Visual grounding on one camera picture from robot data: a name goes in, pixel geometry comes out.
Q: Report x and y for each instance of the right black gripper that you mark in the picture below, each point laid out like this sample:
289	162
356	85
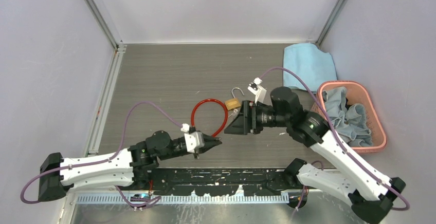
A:
246	120

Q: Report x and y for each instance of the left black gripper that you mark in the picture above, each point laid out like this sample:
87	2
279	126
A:
209	141

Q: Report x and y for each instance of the brass padlock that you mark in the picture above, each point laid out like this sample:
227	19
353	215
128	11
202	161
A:
234	102

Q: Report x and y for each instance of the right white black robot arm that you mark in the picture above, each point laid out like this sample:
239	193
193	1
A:
368	192

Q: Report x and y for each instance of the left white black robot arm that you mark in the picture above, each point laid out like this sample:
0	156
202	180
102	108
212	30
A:
129	166

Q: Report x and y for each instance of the light blue cloth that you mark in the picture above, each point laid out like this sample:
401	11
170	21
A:
310	64

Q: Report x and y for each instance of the grey-blue cloth in basket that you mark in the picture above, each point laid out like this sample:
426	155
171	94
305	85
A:
350	121

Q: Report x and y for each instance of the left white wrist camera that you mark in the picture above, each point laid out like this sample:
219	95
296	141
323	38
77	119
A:
194	141

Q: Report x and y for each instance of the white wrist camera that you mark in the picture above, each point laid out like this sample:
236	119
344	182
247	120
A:
194	141
257	90

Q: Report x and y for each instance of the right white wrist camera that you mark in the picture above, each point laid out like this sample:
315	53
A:
257	90

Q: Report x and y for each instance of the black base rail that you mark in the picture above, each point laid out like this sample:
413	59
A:
216	182

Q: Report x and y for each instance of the white slotted cable duct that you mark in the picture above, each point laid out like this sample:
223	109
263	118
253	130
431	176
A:
109	198

